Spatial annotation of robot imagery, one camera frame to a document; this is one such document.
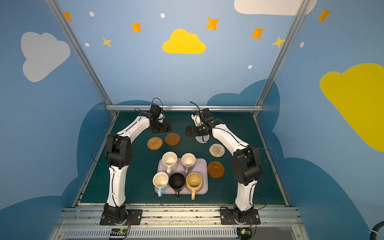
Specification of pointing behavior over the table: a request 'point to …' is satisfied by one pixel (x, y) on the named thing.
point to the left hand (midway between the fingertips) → (165, 129)
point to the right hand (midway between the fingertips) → (192, 130)
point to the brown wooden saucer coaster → (216, 169)
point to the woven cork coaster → (154, 143)
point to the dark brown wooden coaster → (172, 139)
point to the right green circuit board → (245, 233)
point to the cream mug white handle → (169, 159)
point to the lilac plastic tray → (169, 190)
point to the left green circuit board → (119, 232)
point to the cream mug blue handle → (160, 180)
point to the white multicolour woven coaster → (216, 150)
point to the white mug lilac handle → (188, 160)
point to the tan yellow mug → (194, 182)
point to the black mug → (177, 182)
